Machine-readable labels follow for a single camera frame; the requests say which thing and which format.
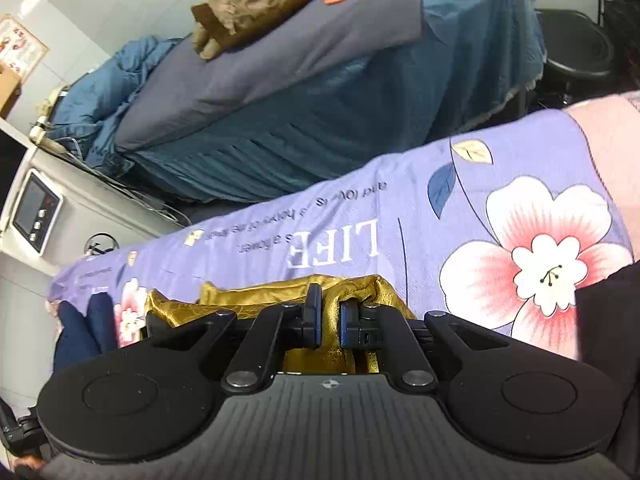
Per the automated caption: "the gold satin jacket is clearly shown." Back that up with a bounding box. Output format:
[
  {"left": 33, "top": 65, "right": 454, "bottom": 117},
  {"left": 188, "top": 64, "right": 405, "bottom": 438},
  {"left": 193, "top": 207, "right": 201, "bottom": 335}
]
[{"left": 145, "top": 274, "right": 416, "bottom": 376}]

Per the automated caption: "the bed with grey sheet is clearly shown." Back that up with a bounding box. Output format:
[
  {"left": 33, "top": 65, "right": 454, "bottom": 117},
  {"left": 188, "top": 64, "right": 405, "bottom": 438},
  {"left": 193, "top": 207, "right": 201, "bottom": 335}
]
[{"left": 112, "top": 0, "right": 546, "bottom": 203}]

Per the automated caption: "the pink blanket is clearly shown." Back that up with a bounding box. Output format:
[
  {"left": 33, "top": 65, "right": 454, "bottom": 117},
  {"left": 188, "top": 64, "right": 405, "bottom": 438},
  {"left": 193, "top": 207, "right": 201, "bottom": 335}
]
[{"left": 570, "top": 91, "right": 640, "bottom": 261}]

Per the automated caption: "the purple floral bed sheet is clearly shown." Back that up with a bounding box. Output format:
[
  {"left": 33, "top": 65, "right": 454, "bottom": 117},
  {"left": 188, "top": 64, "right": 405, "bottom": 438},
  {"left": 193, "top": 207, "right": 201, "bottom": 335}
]
[{"left": 47, "top": 107, "right": 636, "bottom": 361}]

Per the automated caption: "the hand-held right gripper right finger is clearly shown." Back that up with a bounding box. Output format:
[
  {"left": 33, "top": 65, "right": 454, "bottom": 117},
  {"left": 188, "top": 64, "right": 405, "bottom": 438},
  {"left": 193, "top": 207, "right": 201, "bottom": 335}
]
[{"left": 339, "top": 300, "right": 506, "bottom": 391}]

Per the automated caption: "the white machine with screen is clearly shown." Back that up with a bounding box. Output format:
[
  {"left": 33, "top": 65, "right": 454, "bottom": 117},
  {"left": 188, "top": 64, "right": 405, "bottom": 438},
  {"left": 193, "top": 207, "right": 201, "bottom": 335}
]
[{"left": 0, "top": 145, "right": 186, "bottom": 276}]

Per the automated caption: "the wall poster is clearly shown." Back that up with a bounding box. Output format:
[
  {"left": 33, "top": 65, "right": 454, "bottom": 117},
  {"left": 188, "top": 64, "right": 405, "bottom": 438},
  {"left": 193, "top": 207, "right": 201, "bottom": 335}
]
[{"left": 0, "top": 14, "right": 50, "bottom": 76}]

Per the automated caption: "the black wire rack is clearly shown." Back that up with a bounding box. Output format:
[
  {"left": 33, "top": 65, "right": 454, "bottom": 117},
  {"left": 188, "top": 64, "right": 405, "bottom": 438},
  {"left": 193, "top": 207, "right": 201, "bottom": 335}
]
[{"left": 597, "top": 0, "right": 640, "bottom": 93}]

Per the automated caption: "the navy blue garment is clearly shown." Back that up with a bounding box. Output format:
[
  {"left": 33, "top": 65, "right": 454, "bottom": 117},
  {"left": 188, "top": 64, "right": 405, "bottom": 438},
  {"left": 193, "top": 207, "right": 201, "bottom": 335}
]
[{"left": 52, "top": 292, "right": 121, "bottom": 371}]

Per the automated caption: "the olive brown jacket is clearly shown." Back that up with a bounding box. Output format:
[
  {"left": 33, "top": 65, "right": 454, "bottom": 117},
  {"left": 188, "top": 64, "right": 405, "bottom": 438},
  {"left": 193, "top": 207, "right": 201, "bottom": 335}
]
[{"left": 191, "top": 0, "right": 351, "bottom": 61}]

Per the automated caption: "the blue quilt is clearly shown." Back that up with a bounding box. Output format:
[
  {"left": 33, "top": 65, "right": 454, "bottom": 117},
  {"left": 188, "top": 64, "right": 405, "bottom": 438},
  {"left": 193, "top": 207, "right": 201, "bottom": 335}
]
[{"left": 50, "top": 36, "right": 186, "bottom": 171}]

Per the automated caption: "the cardboard box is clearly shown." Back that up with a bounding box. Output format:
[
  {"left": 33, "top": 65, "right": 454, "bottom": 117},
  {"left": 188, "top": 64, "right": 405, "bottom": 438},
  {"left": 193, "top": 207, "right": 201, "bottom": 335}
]
[{"left": 0, "top": 62, "right": 23, "bottom": 118}]

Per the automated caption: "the black round stool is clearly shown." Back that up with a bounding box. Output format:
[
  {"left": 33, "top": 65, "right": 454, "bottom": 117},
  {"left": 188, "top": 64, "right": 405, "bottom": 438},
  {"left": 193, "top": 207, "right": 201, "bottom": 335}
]
[{"left": 532, "top": 8, "right": 618, "bottom": 108}]

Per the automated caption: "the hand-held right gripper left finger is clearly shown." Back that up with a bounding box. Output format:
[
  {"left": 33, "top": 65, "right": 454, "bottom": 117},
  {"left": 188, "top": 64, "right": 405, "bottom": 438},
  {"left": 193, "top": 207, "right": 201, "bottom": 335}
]
[{"left": 145, "top": 282, "right": 323, "bottom": 395}]

